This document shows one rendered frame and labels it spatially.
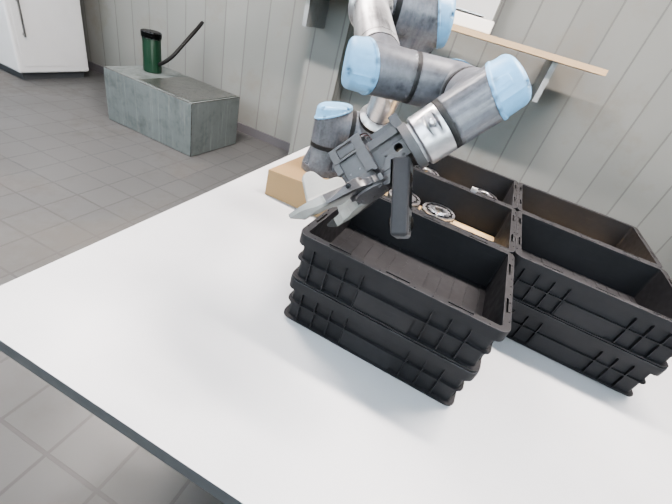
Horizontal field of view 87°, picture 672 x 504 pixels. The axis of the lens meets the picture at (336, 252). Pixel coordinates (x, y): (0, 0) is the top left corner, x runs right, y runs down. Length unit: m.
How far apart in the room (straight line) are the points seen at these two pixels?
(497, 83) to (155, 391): 0.68
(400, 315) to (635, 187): 2.82
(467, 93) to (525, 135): 2.62
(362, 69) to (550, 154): 2.69
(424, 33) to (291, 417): 0.85
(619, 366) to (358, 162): 0.81
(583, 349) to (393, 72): 0.78
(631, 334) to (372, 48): 0.81
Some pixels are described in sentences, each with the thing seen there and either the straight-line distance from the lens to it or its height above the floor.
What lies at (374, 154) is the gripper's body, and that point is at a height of 1.12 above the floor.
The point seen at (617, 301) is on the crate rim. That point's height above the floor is 0.92.
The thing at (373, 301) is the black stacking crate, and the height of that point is 0.86.
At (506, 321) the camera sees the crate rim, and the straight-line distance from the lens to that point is 0.67.
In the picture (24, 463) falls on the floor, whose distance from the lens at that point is 1.51.
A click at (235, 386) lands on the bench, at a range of 0.70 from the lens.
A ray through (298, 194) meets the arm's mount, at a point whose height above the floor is 0.75.
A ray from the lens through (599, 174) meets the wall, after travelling 3.27.
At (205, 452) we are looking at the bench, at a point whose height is 0.70.
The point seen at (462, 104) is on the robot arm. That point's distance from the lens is 0.52.
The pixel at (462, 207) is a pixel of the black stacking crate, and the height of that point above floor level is 0.88.
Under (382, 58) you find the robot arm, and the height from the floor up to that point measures 1.24.
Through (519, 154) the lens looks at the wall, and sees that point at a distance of 3.17.
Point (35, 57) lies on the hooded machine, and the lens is 4.64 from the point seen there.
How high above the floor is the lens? 1.29
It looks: 34 degrees down
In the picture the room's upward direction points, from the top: 17 degrees clockwise
